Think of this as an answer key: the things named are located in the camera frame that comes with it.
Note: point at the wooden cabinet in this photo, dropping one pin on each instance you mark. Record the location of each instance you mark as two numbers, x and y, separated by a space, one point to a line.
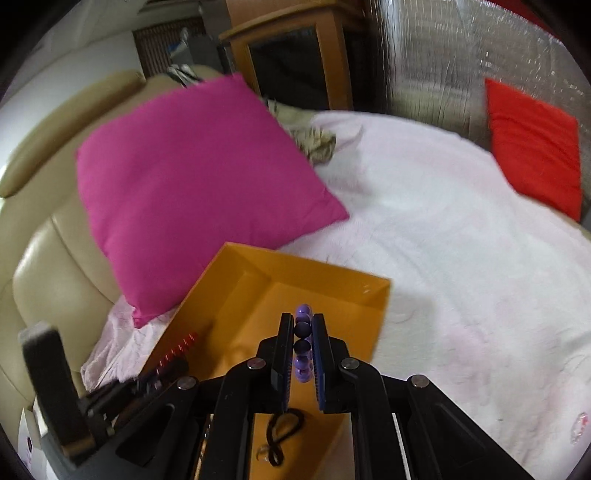
332 55

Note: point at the orange box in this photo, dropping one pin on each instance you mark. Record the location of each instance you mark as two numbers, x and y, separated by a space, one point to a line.
332 295

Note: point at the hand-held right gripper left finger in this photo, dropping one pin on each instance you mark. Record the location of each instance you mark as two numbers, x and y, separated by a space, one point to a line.
286 360

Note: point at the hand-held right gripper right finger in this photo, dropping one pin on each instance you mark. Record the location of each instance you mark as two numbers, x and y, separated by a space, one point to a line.
318 364

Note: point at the brown woven panel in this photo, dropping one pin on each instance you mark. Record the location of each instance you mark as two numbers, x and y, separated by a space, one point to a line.
152 50

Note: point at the patterned beige cloth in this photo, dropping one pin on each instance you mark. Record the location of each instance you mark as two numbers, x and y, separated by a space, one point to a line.
318 143

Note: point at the red pillow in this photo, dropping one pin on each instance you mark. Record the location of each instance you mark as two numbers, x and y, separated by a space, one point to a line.
531 147

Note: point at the beige leather sofa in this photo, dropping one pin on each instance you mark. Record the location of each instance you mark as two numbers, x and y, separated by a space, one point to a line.
55 258

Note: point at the pale pink textured blanket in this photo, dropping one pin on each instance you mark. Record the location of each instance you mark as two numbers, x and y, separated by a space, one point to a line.
461 258

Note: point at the magenta pillow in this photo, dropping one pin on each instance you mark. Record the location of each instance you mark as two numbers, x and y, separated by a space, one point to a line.
198 175

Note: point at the white paper card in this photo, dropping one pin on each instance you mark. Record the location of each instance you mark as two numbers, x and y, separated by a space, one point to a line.
28 438

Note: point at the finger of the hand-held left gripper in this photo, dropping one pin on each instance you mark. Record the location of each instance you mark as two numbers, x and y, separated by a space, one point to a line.
134 387
53 383

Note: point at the silver foil insulation sheet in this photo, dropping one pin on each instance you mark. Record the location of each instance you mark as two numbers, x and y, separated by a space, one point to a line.
438 55

